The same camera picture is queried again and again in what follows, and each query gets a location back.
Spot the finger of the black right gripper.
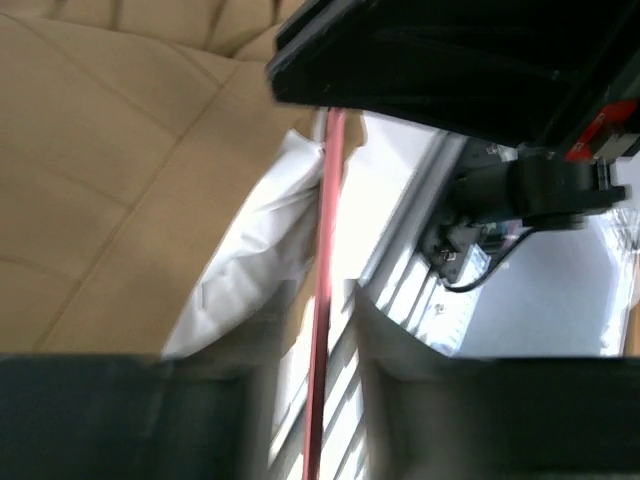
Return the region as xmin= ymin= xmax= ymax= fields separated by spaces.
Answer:
xmin=267 ymin=1 xmax=620 ymax=143

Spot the pink wire hanger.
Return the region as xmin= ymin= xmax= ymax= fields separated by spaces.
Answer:
xmin=302 ymin=109 xmax=346 ymax=480

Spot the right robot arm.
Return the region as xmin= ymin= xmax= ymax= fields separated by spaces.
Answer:
xmin=267 ymin=1 xmax=639 ymax=291

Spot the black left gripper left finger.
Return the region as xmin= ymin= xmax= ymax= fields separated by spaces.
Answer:
xmin=1 ymin=281 xmax=295 ymax=479

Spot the tan brown skirt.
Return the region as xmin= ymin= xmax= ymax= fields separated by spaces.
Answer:
xmin=1 ymin=1 xmax=322 ymax=356

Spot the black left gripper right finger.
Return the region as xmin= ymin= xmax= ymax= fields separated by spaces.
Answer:
xmin=351 ymin=288 xmax=639 ymax=479

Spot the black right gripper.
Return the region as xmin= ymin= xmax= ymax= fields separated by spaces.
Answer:
xmin=514 ymin=0 xmax=640 ymax=166

